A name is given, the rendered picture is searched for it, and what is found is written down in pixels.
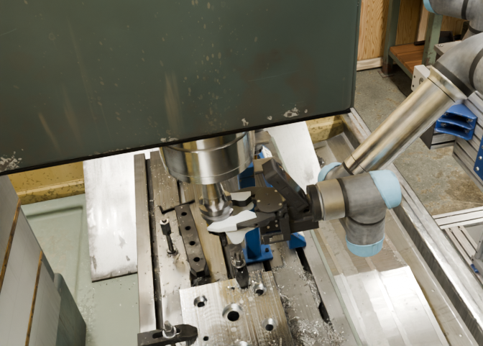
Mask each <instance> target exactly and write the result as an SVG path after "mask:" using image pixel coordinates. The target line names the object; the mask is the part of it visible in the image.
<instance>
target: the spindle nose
mask: <svg viewBox="0 0 483 346"><path fill-rule="evenodd" d="M158 149H159V152H160V157H161V160H162V162H163V165H164V167H165V170H166V171H167V172H168V173H169V174H170V175H171V176H172V177H174V178H176V179H178V180H179V181H183V182H186V183H192V184H201V185H204V184H213V183H220V182H222V181H227V180H229V179H230V178H233V177H235V176H237V175H239V174H240V173H241V172H243V171H244V170H245V169H246V168H247V167H248V166H249V165H250V164H251V162H252V161H253V158H254V152H255V151H254V149H255V136H254V130H253V131H248V132H241V133H237V134H232V135H225V136H220V137H213V138H209V139H204V140H197V141H193V142H185V143H181V144H176V145H169V146H165V147H159V148H158Z"/></svg>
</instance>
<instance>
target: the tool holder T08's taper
mask: <svg viewBox="0 0 483 346"><path fill-rule="evenodd" d="M202 197H203V205H204V206H205V207H207V208H209V209H215V208H219V207H220V206H223V205H224V204H225V203H226V200H227V198H226V194H225V193H224V190H223V188H222V185H221V183H213V184H204V185H202Z"/></svg>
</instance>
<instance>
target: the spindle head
mask: <svg viewBox="0 0 483 346"><path fill-rule="evenodd" d="M361 5H362V0H0V176H5V175H9V174H14V173H21V172H25V171H30V170H37V169H42V168H49V167H53V166H58V165H65V164H69V163H77V162H81V161H86V160H93V159H97V158H105V157H109V156H114V155H121V154H125V153H130V152H137V151H141V150H148V149H153V148H158V147H165V146H169V145H176V144H181V143H185V142H193V141H197V140H204V139H209V138H213V137H220V136H225V135H232V134H237V133H241V132H248V131H253V130H257V129H264V128H269V127H276V126H281V125H285V124H292V123H297V122H304V121H309V120H313V119H320V118H325V117H332V116H336V115H341V114H348V113H351V109H350V108H352V107H354V97H355V90H356V76H357V56H358V46H359V26H360V16H361Z"/></svg>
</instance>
